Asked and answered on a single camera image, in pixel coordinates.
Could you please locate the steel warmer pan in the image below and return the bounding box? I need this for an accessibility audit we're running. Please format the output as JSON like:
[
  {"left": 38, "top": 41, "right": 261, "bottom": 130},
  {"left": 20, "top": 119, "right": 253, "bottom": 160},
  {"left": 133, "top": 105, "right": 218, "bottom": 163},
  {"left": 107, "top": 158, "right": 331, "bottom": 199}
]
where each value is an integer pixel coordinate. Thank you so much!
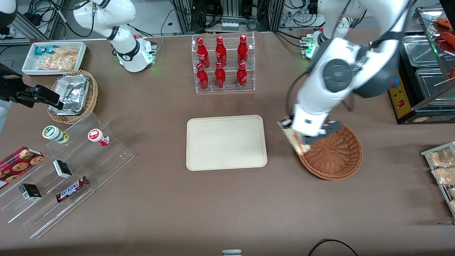
[
  {"left": 415, "top": 67, "right": 455, "bottom": 108},
  {"left": 402, "top": 35, "right": 439, "bottom": 68}
]

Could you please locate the clear acrylic stepped shelf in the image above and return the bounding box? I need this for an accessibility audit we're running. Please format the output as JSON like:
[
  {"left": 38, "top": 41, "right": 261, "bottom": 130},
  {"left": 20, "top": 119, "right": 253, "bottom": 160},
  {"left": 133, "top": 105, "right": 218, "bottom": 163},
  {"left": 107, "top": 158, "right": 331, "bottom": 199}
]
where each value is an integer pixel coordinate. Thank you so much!
[{"left": 0, "top": 113, "right": 135, "bottom": 240}]

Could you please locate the red cookie box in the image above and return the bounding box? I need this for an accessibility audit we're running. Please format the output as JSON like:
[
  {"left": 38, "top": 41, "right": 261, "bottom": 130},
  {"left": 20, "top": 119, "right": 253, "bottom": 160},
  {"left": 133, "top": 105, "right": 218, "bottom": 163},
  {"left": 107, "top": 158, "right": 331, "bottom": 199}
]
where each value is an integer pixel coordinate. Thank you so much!
[{"left": 0, "top": 146, "right": 45, "bottom": 190}]

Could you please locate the aluminium equipment frame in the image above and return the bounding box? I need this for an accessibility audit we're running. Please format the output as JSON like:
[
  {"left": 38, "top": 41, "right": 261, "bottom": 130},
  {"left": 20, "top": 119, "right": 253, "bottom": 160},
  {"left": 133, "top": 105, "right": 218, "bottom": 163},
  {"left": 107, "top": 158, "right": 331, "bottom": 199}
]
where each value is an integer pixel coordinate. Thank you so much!
[{"left": 170, "top": 0, "right": 285, "bottom": 34}]

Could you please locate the aluminium foil container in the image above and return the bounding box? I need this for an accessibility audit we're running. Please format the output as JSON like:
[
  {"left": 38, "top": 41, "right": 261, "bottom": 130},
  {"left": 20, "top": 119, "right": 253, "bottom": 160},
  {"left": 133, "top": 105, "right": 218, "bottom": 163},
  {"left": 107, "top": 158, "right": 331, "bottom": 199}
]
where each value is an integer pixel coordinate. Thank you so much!
[{"left": 48, "top": 74, "right": 90, "bottom": 116}]

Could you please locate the red cola bottle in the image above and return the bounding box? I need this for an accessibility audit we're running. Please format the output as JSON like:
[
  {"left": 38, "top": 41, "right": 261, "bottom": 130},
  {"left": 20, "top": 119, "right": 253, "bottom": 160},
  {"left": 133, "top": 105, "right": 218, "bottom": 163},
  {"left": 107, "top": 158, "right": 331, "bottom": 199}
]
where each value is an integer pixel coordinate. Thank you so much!
[
  {"left": 236, "top": 63, "right": 248, "bottom": 90},
  {"left": 196, "top": 64, "right": 209, "bottom": 91},
  {"left": 215, "top": 36, "right": 228, "bottom": 68},
  {"left": 214, "top": 62, "right": 226, "bottom": 89},
  {"left": 197, "top": 38, "right": 210, "bottom": 68},
  {"left": 237, "top": 35, "right": 249, "bottom": 66}
]

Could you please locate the white wire rack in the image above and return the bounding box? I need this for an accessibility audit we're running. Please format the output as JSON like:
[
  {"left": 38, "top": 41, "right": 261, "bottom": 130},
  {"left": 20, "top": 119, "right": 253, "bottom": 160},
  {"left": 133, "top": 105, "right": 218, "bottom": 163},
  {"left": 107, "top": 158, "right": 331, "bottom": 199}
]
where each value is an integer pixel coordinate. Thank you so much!
[{"left": 421, "top": 141, "right": 455, "bottom": 218}]

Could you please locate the brown round wicker basket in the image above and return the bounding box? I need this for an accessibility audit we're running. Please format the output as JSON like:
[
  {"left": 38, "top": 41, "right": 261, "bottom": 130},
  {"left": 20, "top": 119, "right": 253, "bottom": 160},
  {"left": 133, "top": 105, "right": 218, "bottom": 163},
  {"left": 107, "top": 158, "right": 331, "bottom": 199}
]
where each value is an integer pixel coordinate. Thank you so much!
[{"left": 298, "top": 121, "right": 363, "bottom": 181}]

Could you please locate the triangular sandwich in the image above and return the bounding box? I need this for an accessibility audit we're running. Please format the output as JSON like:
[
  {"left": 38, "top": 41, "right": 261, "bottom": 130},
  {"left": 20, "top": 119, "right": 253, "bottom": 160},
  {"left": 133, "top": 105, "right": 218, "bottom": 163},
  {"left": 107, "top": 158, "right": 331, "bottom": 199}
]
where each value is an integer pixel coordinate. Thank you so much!
[{"left": 280, "top": 123, "right": 310, "bottom": 156}]

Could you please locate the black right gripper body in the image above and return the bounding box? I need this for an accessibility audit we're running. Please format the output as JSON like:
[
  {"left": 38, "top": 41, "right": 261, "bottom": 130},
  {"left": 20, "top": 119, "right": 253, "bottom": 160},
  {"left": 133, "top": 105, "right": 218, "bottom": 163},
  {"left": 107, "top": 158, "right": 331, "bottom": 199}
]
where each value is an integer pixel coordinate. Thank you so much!
[{"left": 0, "top": 79, "right": 26, "bottom": 102}]

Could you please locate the teal snack packet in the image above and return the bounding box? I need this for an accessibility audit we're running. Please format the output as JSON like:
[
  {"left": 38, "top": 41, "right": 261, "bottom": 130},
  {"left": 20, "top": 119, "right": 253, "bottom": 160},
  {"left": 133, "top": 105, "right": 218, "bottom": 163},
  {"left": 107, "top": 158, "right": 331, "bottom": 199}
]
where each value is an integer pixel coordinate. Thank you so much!
[{"left": 34, "top": 45, "right": 58, "bottom": 56}]

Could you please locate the black food warmer cabinet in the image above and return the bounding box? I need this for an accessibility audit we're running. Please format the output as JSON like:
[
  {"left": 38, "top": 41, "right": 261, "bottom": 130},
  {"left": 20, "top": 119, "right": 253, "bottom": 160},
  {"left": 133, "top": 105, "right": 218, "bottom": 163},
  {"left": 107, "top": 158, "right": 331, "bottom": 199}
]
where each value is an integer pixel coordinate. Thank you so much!
[{"left": 387, "top": 5, "right": 455, "bottom": 125}]

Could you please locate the beige rectangular tray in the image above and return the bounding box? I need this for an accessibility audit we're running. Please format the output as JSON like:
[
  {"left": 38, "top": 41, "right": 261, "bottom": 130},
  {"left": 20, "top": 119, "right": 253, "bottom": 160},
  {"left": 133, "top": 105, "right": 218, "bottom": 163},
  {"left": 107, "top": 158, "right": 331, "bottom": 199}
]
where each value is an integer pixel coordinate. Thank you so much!
[{"left": 186, "top": 115, "right": 268, "bottom": 171}]

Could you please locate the green label yogurt bottle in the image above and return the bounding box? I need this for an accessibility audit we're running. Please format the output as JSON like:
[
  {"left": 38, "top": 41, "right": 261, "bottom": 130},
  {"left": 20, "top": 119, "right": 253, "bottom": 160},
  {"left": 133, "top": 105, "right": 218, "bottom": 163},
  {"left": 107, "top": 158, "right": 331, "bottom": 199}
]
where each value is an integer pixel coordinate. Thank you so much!
[{"left": 42, "top": 126, "right": 70, "bottom": 144}]

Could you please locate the snickers chocolate bar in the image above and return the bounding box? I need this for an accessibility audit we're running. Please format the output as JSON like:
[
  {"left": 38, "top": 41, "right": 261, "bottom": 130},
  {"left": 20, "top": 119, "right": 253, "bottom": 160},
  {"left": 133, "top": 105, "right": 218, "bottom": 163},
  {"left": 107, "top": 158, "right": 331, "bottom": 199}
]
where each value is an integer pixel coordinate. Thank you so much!
[{"left": 55, "top": 176, "right": 90, "bottom": 203}]

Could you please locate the clear acrylic bottle rack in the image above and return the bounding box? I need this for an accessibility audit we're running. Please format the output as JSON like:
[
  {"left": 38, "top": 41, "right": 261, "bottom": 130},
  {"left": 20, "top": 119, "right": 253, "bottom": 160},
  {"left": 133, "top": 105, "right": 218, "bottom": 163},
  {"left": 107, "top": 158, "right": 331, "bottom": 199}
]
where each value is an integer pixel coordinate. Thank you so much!
[{"left": 191, "top": 32, "right": 256, "bottom": 94}]

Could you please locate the small black carton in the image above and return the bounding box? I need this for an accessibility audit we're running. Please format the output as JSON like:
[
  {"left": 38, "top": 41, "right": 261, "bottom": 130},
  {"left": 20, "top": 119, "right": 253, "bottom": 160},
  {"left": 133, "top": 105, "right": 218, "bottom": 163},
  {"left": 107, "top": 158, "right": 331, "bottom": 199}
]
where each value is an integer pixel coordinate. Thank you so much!
[
  {"left": 18, "top": 183, "right": 42, "bottom": 201},
  {"left": 52, "top": 159, "right": 73, "bottom": 179}
]

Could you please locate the white rectangular snack bin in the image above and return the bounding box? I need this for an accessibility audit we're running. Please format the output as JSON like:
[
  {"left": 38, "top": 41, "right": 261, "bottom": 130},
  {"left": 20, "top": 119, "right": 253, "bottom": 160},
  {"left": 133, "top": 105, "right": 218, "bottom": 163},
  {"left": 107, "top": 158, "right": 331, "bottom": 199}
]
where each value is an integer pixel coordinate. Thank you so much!
[{"left": 22, "top": 41, "right": 88, "bottom": 76}]

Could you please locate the tan wicker basket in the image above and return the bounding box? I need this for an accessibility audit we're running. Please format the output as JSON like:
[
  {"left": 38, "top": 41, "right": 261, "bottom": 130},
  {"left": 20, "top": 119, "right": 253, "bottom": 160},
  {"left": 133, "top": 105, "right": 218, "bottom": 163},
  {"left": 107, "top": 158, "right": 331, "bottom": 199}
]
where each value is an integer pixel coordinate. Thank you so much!
[{"left": 47, "top": 69, "right": 99, "bottom": 125}]

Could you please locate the black cable loop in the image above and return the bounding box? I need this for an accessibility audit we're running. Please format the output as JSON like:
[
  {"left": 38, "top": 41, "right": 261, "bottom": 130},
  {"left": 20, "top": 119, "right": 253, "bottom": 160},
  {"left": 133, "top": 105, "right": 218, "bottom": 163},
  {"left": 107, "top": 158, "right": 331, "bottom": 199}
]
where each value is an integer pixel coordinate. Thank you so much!
[{"left": 307, "top": 239, "right": 360, "bottom": 256}]

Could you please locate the clear bag of chips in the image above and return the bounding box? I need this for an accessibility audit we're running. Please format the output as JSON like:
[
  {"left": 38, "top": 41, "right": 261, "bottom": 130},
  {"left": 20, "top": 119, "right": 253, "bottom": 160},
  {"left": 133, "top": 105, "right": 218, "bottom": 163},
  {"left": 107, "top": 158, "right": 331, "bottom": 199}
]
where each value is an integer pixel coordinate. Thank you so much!
[{"left": 37, "top": 48, "right": 80, "bottom": 71}]

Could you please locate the red label yogurt bottle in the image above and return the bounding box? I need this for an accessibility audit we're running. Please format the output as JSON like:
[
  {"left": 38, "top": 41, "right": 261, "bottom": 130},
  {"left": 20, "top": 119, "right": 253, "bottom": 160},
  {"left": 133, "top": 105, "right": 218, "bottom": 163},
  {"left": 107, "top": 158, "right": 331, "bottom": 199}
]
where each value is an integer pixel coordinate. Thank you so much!
[{"left": 87, "top": 128, "right": 110, "bottom": 147}]

